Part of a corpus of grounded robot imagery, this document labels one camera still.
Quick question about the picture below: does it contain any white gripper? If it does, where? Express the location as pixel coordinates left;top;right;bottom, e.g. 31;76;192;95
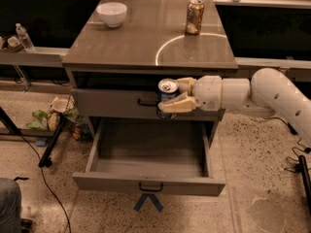
158;76;223;114

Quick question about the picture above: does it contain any blue pepsi can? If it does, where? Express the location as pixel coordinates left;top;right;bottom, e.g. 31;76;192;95
157;79;180;119

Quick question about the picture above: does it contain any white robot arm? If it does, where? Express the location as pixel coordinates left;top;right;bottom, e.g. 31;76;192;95
158;68;311;145

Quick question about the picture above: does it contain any closed grey upper drawer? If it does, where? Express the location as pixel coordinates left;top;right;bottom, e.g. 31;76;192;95
71;87;230;121

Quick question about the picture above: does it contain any open grey lower drawer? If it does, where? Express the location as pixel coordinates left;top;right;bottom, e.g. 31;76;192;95
73;118;225;196

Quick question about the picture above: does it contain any grey drawer cabinet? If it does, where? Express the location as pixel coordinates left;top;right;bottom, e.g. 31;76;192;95
62;0;238;133

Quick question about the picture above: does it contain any gold brown soda can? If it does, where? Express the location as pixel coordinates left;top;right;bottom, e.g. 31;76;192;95
186;0;204;35

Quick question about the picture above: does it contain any white ceramic bowl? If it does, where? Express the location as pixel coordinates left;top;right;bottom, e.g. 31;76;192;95
96;2;127;27

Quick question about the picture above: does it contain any blue tape cross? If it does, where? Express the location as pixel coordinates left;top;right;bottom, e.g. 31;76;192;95
132;193;164;214

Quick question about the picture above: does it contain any black power adapter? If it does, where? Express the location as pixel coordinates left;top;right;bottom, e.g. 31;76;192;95
288;123;297;135

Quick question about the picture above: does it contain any black stand right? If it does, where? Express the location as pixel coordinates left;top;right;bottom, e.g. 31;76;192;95
298;155;311;214

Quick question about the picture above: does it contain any black tripod leg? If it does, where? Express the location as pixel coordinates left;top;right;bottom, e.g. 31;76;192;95
38;116;65;168

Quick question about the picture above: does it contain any clear plastic water bottle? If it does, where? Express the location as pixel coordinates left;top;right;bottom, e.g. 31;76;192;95
16;23;35;51

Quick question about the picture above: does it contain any brown basket with items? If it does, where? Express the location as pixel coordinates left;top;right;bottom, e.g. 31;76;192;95
0;35;22;53

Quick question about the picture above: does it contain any black shoe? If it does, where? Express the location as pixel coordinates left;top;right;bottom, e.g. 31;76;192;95
21;218;33;233

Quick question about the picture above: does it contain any grey trouser leg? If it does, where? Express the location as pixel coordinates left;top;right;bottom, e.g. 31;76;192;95
0;178;21;233

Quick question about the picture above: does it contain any black floor cable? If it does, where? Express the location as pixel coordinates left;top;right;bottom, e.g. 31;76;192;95
17;133;73;233

